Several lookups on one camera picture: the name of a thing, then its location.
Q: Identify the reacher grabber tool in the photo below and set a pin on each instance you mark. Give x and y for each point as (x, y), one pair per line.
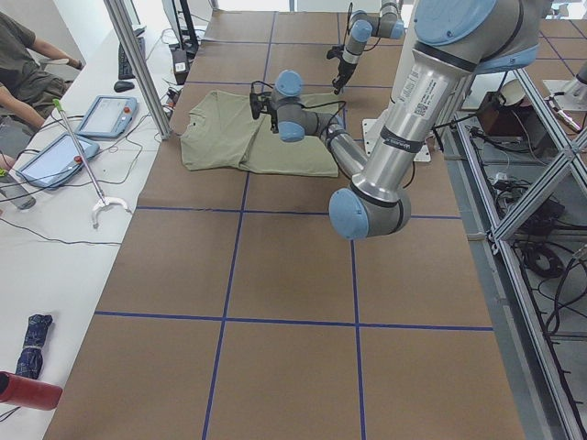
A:
(104, 202)

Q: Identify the aluminium frame rack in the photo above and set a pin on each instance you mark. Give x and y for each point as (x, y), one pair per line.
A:
(521, 176)

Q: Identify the blue teach pendant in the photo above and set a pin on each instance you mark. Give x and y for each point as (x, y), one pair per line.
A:
(108, 117)
(53, 166)

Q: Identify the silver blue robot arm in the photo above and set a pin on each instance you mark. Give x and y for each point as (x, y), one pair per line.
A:
(453, 39)
(361, 27)

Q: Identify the black keyboard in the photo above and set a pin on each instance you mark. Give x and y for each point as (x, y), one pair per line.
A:
(125, 70)

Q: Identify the folded dark blue umbrella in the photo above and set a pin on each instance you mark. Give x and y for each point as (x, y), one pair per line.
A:
(30, 361)

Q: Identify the seated person in green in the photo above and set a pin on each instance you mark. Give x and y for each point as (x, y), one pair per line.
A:
(28, 91)

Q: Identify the red cylinder bottle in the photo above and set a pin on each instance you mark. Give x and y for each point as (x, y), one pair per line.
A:
(29, 393)

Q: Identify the blue teach pendant far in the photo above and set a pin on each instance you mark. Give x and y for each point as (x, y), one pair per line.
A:
(108, 117)

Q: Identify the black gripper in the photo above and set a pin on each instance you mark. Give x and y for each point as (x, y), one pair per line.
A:
(344, 70)
(273, 120)

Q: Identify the clear water bottle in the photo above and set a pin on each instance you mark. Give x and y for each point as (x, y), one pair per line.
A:
(15, 193)

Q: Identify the blue teach pendant near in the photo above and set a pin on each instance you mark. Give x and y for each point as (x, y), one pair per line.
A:
(53, 166)

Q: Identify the aluminium frame post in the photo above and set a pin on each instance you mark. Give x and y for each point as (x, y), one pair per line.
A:
(121, 23)

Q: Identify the black computer mouse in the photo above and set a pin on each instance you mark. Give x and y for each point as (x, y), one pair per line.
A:
(121, 86)

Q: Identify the light green long-sleeve shirt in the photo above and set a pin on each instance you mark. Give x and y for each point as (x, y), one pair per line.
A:
(221, 133)

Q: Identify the black power adapter box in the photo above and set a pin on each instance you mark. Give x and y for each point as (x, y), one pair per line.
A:
(180, 65)

